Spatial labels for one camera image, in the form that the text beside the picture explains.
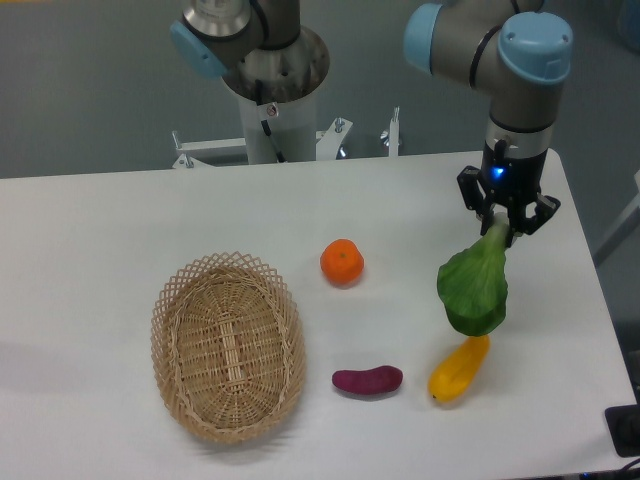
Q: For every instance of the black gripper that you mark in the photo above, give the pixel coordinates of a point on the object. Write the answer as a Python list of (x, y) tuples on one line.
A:
[(509, 176)]

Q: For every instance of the green leafy vegetable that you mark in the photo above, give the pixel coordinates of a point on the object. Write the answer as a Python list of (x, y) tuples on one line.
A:
[(472, 285)]

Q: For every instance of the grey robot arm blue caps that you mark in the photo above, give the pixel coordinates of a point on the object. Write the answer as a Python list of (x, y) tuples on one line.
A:
[(513, 51)]

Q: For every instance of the orange tangerine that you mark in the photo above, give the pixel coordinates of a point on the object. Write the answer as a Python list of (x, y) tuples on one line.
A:
[(341, 262)]

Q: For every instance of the yellow pepper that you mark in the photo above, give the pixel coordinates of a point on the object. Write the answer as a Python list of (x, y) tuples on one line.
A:
[(454, 375)]

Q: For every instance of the purple sweet potato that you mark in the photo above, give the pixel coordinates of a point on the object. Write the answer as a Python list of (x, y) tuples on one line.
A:
[(376, 381)]

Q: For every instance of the black device at table edge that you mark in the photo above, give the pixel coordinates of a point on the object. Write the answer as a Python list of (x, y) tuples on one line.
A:
[(623, 425)]

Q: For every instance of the woven wicker basket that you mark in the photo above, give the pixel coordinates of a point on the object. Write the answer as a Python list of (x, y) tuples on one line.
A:
[(227, 348)]

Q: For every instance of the white metal base frame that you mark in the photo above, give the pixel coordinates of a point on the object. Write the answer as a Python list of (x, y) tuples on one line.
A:
[(328, 145)]

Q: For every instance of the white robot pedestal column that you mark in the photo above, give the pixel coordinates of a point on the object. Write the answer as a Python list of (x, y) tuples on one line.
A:
[(277, 132)]

